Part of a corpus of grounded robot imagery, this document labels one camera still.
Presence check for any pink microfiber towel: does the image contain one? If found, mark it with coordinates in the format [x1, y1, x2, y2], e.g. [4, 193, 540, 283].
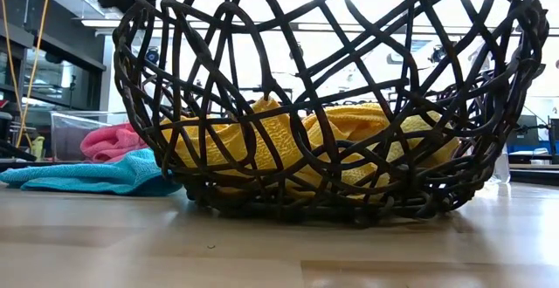
[80, 122, 149, 163]

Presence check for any yellow microfiber towel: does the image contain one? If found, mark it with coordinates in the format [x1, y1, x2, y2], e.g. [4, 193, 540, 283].
[160, 97, 303, 182]
[286, 102, 460, 202]

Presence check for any teal microfiber towel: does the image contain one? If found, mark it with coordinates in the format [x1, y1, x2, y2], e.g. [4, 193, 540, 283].
[0, 147, 183, 196]

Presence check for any dark glass cabinet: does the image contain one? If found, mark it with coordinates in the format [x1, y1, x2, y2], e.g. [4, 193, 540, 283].
[0, 17, 107, 114]

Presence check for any clear plastic bin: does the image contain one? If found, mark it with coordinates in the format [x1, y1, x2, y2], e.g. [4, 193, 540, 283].
[50, 111, 132, 162]

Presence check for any small yellow bottle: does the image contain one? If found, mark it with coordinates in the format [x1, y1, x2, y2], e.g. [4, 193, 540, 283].
[30, 135, 46, 161]

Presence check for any dark background monitor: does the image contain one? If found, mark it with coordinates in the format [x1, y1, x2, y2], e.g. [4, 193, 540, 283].
[506, 113, 541, 149]

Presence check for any yellow cable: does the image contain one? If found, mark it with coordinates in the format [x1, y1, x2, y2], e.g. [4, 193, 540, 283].
[0, 0, 53, 149]

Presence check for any dark woven wire basket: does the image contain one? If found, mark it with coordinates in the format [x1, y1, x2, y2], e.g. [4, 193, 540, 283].
[112, 0, 550, 229]

